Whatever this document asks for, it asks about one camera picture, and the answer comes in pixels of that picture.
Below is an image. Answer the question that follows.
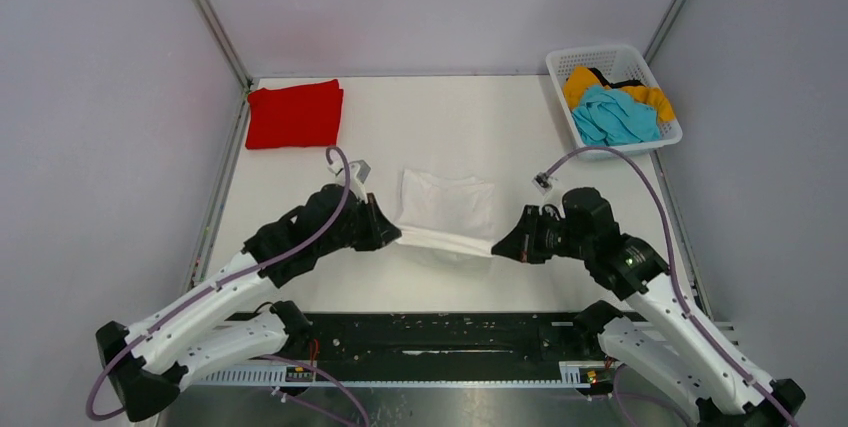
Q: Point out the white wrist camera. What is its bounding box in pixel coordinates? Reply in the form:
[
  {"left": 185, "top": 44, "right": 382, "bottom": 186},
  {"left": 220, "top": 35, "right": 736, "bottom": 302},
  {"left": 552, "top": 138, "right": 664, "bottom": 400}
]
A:
[
  {"left": 345, "top": 160, "right": 371, "bottom": 202},
  {"left": 532, "top": 172, "right": 564, "bottom": 196}
]

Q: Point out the white t shirt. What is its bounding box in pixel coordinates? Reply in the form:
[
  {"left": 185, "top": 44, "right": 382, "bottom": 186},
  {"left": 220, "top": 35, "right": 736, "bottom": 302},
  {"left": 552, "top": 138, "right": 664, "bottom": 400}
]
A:
[{"left": 394, "top": 169, "right": 496, "bottom": 259}]

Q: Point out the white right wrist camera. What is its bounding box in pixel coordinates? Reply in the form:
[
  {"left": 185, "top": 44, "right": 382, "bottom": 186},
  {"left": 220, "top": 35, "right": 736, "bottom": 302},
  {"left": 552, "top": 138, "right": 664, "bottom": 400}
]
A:
[{"left": 532, "top": 172, "right": 564, "bottom": 196}]

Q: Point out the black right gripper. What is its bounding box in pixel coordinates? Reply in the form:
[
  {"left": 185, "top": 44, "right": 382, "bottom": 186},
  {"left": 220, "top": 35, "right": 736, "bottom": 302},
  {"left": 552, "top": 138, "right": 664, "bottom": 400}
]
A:
[{"left": 492, "top": 204, "right": 592, "bottom": 263}]

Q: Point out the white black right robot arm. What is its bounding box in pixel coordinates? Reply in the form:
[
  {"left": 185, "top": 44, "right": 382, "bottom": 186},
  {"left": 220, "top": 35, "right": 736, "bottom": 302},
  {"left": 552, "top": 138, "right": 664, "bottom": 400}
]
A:
[{"left": 491, "top": 187, "right": 806, "bottom": 426}]

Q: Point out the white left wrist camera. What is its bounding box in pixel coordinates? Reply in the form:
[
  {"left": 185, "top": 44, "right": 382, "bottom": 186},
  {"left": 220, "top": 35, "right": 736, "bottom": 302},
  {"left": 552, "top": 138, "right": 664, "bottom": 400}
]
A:
[{"left": 345, "top": 160, "right": 371, "bottom": 202}]

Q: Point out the white plastic laundry basket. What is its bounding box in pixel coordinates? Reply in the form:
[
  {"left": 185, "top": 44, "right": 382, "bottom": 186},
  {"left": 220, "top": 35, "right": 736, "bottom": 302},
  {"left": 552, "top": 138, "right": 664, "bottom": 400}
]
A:
[{"left": 545, "top": 44, "right": 683, "bottom": 160}]

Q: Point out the turquoise t shirt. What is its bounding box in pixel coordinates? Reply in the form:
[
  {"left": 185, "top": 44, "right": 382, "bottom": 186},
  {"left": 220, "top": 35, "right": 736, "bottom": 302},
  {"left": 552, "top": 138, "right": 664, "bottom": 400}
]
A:
[{"left": 572, "top": 86, "right": 662, "bottom": 147}]

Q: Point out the aluminium frame rail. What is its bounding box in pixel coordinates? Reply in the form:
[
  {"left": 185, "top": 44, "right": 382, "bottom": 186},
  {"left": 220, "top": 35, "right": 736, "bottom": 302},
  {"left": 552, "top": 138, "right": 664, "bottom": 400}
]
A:
[{"left": 192, "top": 0, "right": 253, "bottom": 91}]

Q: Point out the yellow t shirt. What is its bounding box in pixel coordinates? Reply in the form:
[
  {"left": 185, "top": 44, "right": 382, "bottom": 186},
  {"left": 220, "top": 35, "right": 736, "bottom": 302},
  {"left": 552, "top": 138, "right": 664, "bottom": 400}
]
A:
[{"left": 562, "top": 65, "right": 676, "bottom": 122}]

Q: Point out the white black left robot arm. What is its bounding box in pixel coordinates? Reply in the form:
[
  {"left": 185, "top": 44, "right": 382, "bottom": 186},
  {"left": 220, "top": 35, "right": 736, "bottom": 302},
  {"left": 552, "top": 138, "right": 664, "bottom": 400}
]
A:
[{"left": 86, "top": 184, "right": 401, "bottom": 422}]

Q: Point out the folded red t shirt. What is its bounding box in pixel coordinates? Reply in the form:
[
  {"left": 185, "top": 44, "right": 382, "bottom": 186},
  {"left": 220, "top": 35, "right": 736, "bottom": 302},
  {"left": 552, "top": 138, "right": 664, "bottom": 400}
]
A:
[{"left": 245, "top": 79, "right": 344, "bottom": 150}]

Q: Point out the black garment in basket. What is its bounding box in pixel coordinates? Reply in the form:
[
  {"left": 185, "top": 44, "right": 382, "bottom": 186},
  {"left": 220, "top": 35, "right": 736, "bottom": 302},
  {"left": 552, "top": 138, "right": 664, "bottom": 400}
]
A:
[{"left": 588, "top": 67, "right": 645, "bottom": 91}]

